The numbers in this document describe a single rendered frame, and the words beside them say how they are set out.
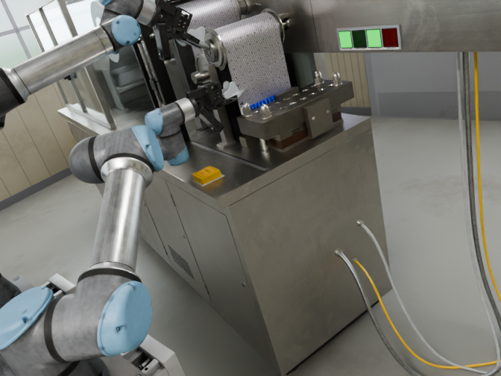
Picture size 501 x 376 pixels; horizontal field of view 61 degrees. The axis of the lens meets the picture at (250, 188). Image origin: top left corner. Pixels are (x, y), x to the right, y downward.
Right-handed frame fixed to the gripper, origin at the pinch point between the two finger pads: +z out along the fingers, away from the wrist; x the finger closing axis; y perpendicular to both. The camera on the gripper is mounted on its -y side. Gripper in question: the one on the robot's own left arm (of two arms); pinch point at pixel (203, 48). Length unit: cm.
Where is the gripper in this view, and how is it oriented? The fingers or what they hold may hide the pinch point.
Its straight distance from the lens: 152.4
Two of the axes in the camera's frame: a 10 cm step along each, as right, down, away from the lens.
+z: 7.8, 2.2, 5.9
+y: 3.2, -9.4, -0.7
